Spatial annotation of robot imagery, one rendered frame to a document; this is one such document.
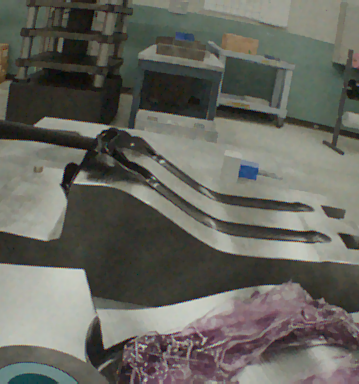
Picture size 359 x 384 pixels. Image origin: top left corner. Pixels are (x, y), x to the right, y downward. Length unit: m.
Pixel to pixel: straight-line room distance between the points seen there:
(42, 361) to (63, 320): 0.10
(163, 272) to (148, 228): 0.05
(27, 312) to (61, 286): 0.05
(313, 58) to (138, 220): 6.82
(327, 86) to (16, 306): 7.14
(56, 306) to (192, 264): 0.24
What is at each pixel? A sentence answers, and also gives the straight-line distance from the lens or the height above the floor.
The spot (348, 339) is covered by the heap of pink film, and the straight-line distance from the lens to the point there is 0.46.
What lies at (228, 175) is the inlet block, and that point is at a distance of 1.12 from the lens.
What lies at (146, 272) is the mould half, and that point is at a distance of 0.59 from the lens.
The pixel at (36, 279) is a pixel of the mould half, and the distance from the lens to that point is 0.41.
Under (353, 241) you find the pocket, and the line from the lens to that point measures 0.71.
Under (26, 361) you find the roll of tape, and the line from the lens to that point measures 0.27.
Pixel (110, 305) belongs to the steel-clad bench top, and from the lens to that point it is 0.60.
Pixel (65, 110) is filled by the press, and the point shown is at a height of 0.20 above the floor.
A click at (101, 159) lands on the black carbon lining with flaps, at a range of 0.59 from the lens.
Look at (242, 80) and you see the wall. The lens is 7.18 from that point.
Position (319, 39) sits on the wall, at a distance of 7.34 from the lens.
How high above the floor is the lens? 1.11
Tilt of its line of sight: 18 degrees down
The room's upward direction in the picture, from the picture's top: 10 degrees clockwise
